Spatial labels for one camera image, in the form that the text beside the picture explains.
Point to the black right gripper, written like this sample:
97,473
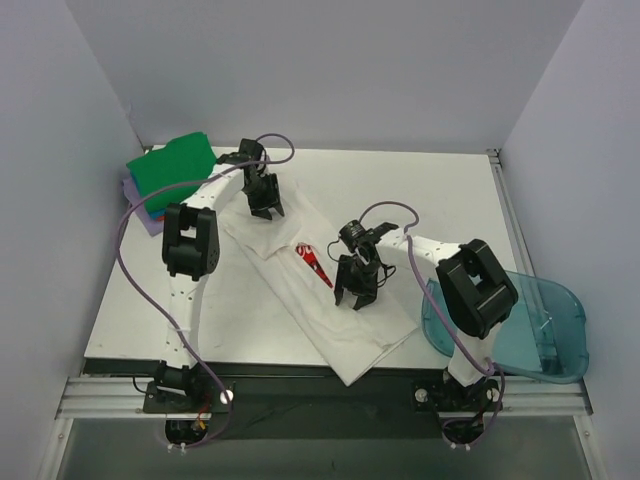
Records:
356,278

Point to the teal plastic bin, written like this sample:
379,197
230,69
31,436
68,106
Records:
544,337

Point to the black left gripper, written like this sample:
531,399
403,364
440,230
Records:
263,198

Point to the white t-shirt red print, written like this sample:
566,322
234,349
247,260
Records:
351,342

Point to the aluminium frame rail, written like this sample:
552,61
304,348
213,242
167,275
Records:
544,431

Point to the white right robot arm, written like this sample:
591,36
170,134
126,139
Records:
466,286

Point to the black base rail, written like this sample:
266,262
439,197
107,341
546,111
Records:
304,402

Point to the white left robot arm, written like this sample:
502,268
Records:
191,252

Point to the blue folded t-shirt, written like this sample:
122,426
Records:
157,215

